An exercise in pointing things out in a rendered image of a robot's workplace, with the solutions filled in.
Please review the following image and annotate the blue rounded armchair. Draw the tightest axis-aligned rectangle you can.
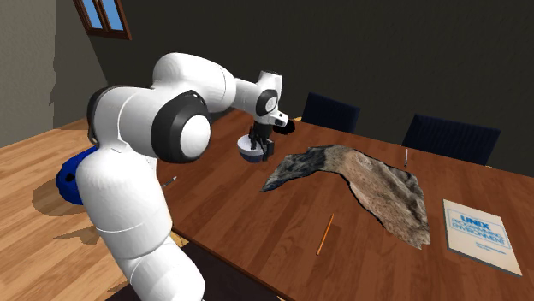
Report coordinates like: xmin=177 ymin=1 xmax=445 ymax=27
xmin=55 ymin=145 xmax=100 ymax=206

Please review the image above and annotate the grey brown rock-like slab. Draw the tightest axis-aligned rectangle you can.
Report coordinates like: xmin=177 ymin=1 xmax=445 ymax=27
xmin=259 ymin=144 xmax=432 ymax=251

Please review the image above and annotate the beige book with blue print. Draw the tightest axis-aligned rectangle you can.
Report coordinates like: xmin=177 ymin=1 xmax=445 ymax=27
xmin=442 ymin=198 xmax=524 ymax=278

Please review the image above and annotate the brown wooden table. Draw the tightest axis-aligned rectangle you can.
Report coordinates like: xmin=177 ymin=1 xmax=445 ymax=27
xmin=156 ymin=109 xmax=534 ymax=301

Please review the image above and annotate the brown framed window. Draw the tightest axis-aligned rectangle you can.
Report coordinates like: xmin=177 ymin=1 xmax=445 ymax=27
xmin=72 ymin=0 xmax=133 ymax=42

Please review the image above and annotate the black round bowl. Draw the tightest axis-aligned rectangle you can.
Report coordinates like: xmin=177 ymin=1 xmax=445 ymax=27
xmin=273 ymin=118 xmax=296 ymax=136

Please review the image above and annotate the white bowl with blue base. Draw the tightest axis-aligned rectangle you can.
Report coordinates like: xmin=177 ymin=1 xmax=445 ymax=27
xmin=236 ymin=133 xmax=268 ymax=164

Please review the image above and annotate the orange pencil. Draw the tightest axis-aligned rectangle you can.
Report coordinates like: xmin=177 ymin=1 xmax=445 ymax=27
xmin=315 ymin=213 xmax=335 ymax=257

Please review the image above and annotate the dark blue chair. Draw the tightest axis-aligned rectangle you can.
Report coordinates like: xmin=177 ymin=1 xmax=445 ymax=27
xmin=300 ymin=91 xmax=362 ymax=135
xmin=401 ymin=113 xmax=503 ymax=167

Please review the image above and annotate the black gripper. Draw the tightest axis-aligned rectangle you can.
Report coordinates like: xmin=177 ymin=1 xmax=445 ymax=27
xmin=248 ymin=121 xmax=276 ymax=162

